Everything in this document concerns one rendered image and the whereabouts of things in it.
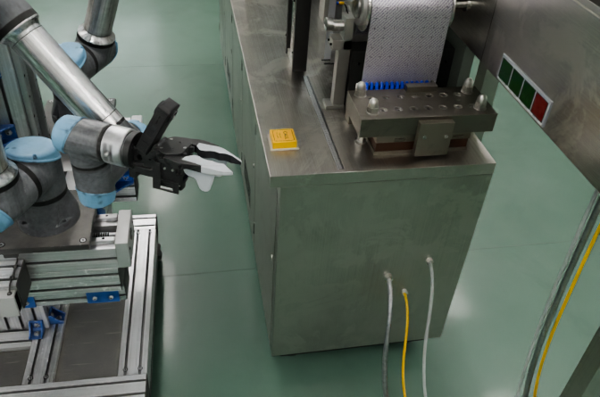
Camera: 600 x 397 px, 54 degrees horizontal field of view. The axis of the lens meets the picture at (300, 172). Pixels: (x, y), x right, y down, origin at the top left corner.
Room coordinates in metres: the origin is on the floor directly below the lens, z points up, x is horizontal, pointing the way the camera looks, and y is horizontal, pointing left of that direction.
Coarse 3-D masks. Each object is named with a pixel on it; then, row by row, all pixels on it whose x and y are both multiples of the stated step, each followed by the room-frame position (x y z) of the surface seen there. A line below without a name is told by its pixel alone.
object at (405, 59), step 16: (368, 48) 1.59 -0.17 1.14; (384, 48) 1.60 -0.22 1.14; (400, 48) 1.61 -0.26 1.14; (416, 48) 1.62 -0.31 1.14; (432, 48) 1.63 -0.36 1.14; (368, 64) 1.59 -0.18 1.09; (384, 64) 1.60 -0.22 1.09; (400, 64) 1.61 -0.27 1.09; (416, 64) 1.62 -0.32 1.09; (432, 64) 1.63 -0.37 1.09; (368, 80) 1.59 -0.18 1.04; (384, 80) 1.60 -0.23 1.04; (400, 80) 1.61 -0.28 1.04
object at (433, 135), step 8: (424, 120) 1.42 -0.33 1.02; (432, 120) 1.42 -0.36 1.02; (440, 120) 1.42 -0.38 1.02; (448, 120) 1.43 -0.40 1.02; (424, 128) 1.40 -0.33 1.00; (432, 128) 1.41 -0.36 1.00; (440, 128) 1.41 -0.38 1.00; (448, 128) 1.42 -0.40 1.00; (416, 136) 1.41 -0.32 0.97; (424, 136) 1.40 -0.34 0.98; (432, 136) 1.41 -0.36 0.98; (440, 136) 1.41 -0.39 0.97; (448, 136) 1.42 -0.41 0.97; (416, 144) 1.40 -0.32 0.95; (424, 144) 1.40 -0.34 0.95; (432, 144) 1.41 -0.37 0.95; (440, 144) 1.41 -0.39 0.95; (448, 144) 1.42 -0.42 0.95; (416, 152) 1.40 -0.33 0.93; (424, 152) 1.40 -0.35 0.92; (432, 152) 1.41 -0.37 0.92; (440, 152) 1.41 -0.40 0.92
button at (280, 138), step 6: (270, 132) 1.45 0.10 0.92; (276, 132) 1.45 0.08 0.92; (282, 132) 1.45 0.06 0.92; (288, 132) 1.45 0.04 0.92; (276, 138) 1.41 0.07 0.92; (282, 138) 1.42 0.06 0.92; (288, 138) 1.42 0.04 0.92; (294, 138) 1.42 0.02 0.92; (276, 144) 1.40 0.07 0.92; (282, 144) 1.40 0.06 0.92; (288, 144) 1.40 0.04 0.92; (294, 144) 1.41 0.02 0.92
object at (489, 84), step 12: (480, 72) 1.85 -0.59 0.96; (480, 84) 1.83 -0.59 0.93; (492, 84) 1.83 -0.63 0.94; (492, 96) 1.83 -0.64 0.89; (480, 132) 1.83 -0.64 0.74; (588, 348) 0.99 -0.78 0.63; (588, 360) 0.97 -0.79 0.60; (576, 372) 0.99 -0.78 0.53; (588, 372) 0.96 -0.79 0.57; (576, 384) 0.97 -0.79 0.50; (588, 384) 0.94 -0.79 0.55; (564, 396) 0.98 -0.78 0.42; (576, 396) 0.95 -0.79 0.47; (588, 396) 0.95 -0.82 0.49
